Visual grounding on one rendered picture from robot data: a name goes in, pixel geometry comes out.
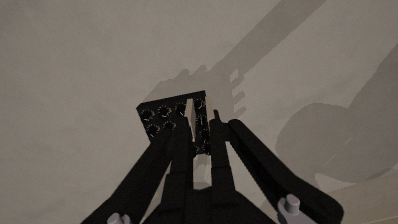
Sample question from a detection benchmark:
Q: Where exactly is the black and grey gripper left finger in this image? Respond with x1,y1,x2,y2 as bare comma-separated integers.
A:
80,98,196,224

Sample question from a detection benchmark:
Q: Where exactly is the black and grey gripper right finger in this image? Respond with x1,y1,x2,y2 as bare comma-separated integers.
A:
205,96,344,224

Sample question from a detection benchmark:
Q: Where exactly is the black knob box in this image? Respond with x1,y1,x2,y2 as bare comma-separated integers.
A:
136,90,211,158

